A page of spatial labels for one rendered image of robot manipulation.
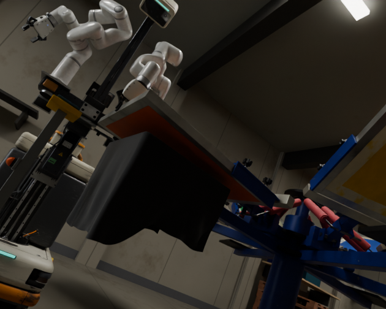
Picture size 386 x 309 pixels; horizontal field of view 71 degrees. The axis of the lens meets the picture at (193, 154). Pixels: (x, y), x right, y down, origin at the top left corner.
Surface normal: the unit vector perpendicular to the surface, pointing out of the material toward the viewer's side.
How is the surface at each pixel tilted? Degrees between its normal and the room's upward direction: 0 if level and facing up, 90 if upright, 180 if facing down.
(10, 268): 90
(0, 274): 90
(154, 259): 90
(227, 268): 90
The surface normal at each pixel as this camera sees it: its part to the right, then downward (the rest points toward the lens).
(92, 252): 0.50, -0.11
